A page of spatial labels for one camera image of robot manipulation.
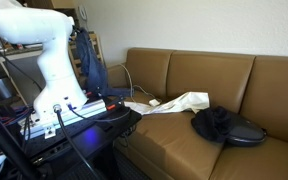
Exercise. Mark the brown leather sofa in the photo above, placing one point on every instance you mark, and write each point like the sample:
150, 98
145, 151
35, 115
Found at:
166, 147

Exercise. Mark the white power adapter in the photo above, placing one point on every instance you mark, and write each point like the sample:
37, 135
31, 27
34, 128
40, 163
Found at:
154, 102

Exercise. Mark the blue jeans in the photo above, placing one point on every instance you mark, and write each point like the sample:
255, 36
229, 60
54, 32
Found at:
94, 70

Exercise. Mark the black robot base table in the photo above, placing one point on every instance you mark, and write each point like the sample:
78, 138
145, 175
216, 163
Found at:
90, 137

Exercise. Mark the aluminium mounting rail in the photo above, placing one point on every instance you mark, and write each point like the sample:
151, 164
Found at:
47, 127

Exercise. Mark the white cloth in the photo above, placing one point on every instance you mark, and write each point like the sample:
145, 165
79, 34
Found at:
193, 101

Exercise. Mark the black round pad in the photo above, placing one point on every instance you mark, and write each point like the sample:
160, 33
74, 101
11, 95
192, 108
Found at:
244, 133

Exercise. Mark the black garment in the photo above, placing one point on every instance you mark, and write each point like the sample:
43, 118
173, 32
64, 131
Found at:
212, 124

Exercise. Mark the black tripod leg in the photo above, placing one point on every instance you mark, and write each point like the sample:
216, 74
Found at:
15, 154

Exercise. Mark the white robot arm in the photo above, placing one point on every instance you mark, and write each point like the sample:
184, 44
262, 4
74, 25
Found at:
25, 25

